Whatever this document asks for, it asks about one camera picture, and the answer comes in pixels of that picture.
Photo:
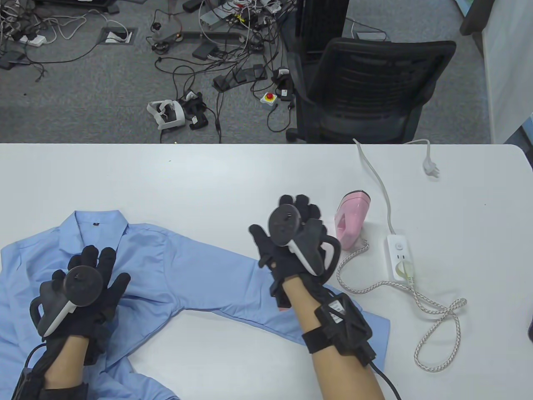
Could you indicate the person's left hand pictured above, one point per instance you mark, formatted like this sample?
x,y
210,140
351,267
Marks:
x,y
108,287

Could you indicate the person's right hand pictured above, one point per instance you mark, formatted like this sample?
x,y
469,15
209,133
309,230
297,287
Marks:
x,y
270,258

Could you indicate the black and white controller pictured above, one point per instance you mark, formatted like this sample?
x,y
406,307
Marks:
x,y
83,286
285,225

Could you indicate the light blue long-sleeve shirt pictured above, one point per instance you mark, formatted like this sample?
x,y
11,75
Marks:
x,y
187,271

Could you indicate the pink electric iron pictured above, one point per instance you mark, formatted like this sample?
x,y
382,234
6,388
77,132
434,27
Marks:
x,y
352,216

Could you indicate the person's left forearm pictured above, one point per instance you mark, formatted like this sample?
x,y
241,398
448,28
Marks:
x,y
66,362

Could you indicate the person's right forearm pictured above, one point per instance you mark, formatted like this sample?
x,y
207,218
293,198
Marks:
x,y
345,375

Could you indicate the white table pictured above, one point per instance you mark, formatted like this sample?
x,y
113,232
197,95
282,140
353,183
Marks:
x,y
208,179

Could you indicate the black handheld controller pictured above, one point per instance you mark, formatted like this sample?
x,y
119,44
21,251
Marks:
x,y
199,122
195,103

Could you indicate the red emergency stop button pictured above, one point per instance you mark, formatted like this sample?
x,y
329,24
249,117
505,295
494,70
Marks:
x,y
269,100

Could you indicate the white black handheld scanner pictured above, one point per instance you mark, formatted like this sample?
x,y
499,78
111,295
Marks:
x,y
284,87

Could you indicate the white VR headset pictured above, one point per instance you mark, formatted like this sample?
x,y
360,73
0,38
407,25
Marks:
x,y
173,114

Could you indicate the black flat power adapter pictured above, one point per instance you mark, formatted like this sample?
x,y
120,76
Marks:
x,y
258,71
222,82
241,76

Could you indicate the black mesh office chair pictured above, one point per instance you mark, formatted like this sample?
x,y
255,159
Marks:
x,y
374,83

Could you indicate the grey desk leg base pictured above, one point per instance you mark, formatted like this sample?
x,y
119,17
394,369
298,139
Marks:
x,y
208,36

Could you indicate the black computer tower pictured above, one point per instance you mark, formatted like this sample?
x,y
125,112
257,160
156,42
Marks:
x,y
320,25

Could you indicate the grey flat device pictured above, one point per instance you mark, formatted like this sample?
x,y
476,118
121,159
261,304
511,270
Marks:
x,y
370,36

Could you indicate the silver aluminium profile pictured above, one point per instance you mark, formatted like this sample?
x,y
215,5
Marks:
x,y
216,18

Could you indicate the grey floor socket box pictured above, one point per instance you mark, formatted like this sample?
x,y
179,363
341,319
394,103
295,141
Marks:
x,y
131,37

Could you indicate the white floor power strip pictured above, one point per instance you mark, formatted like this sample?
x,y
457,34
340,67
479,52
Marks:
x,y
35,40

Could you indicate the black desk foot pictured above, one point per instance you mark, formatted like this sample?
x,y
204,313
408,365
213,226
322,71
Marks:
x,y
83,4

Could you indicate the white partition panel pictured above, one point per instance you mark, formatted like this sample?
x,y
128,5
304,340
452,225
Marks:
x,y
508,62

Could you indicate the dark grey panel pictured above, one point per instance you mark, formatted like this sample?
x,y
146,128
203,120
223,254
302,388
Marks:
x,y
474,16

